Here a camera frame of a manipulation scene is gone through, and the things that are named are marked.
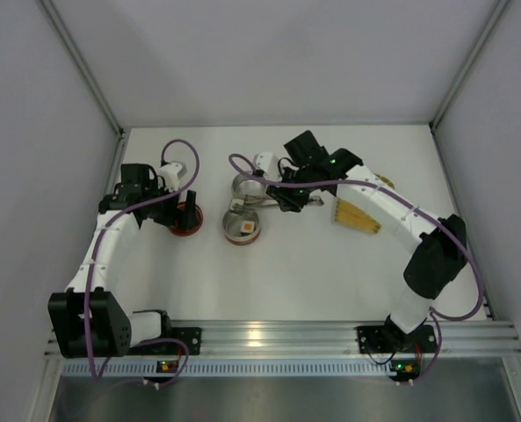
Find red round lid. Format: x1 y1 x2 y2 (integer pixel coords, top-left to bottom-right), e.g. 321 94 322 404
168 201 204 237

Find orange topped sushi roll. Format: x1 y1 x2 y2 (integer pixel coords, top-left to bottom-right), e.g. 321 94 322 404
240 221 256 236

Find metal serving tongs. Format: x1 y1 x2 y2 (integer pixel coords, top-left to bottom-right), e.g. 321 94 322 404
227 195 325 215

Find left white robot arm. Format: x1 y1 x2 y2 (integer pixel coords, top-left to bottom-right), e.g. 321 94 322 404
47 162 203 359

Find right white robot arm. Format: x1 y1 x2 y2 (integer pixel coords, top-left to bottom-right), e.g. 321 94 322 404
253 130 467 350

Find near metal round tin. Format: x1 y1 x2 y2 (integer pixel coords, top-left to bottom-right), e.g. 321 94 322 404
221 209 262 246

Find metal round tin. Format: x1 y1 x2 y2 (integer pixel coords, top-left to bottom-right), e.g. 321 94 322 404
231 174 268 206
221 209 262 246

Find bamboo woven tray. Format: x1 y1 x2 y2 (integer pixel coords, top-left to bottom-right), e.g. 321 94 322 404
334 198 381 235

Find far metal round tin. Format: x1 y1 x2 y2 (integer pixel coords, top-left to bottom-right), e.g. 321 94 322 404
231 174 268 206

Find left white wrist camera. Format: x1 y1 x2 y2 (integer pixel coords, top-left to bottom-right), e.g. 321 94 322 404
156 161 187 192

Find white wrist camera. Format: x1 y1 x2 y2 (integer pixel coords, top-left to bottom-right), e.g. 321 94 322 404
253 152 280 180
156 161 187 192

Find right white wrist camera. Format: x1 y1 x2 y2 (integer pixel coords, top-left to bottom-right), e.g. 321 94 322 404
253 152 280 180

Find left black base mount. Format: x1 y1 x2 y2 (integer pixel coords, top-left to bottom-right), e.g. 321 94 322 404
127 327 202 356

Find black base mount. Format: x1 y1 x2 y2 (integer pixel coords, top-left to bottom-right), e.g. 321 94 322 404
356 324 438 356
127 327 202 356

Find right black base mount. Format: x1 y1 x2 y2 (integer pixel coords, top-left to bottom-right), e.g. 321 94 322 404
356 324 438 356

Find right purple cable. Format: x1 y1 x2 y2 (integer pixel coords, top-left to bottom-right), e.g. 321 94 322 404
228 152 485 384

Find slotted cable duct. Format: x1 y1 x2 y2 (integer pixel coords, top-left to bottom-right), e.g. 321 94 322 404
62 359 419 378

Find aluminium mounting rail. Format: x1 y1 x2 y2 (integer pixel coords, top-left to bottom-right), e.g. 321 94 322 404
44 320 521 358

